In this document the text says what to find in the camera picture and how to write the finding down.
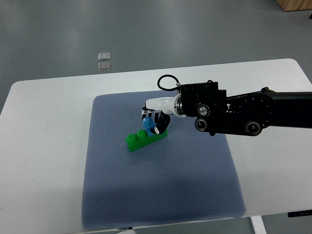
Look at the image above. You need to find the long green block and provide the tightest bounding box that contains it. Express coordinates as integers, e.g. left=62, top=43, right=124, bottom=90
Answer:
left=126, top=129, right=168, bottom=152

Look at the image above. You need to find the upper metal floor plate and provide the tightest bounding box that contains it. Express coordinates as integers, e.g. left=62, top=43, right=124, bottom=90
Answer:
left=98, top=52, right=111, bottom=61

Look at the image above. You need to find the wooden box corner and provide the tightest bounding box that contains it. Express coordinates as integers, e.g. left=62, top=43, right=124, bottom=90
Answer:
left=276, top=0, right=312, bottom=12

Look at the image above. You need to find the small blue block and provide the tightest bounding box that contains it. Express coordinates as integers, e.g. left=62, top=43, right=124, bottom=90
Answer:
left=142, top=117, right=156, bottom=137

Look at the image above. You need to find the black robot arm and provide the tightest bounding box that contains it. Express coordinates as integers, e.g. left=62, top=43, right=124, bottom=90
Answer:
left=173, top=80, right=312, bottom=136

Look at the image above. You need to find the black table control panel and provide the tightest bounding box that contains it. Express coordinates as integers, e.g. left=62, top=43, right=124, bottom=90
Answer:
left=288, top=210, right=312, bottom=218

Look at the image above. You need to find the white table leg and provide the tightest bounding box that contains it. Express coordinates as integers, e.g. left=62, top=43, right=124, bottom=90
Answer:
left=250, top=215, right=267, bottom=234

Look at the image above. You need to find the blue grey mesh mat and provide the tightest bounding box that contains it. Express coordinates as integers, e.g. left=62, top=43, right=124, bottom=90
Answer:
left=82, top=91, right=246, bottom=229

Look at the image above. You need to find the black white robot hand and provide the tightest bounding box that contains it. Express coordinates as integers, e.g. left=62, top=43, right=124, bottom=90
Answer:
left=141, top=94, right=186, bottom=135

